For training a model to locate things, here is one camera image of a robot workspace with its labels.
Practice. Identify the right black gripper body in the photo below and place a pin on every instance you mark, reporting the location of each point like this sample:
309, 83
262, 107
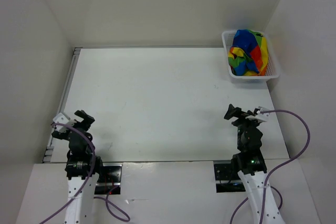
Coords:
242, 123

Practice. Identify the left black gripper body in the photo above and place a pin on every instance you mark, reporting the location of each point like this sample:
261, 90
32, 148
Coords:
61, 135

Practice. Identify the rainbow striped shorts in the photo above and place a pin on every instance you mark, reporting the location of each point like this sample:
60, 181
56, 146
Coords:
248, 55

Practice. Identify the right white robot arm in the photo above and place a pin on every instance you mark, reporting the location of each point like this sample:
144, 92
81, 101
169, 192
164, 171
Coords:
250, 165

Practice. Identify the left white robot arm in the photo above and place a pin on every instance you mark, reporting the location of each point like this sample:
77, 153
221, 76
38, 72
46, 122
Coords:
83, 166

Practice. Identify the white plastic basket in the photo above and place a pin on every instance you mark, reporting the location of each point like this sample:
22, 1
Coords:
273, 69

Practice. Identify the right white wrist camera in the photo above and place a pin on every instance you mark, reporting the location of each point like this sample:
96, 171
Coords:
260, 115

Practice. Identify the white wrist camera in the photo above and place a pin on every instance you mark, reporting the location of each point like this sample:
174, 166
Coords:
62, 118
260, 115

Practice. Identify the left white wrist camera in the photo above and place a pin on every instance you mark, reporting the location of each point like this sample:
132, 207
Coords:
62, 118

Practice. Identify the aluminium table edge rail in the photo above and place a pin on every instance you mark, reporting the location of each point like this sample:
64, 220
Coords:
49, 148

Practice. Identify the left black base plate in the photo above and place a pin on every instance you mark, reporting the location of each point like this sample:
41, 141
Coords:
109, 182

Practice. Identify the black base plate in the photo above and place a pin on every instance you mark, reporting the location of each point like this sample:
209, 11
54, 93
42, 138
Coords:
109, 182
226, 179

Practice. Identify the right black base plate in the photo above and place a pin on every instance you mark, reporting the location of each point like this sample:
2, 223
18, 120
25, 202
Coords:
226, 179

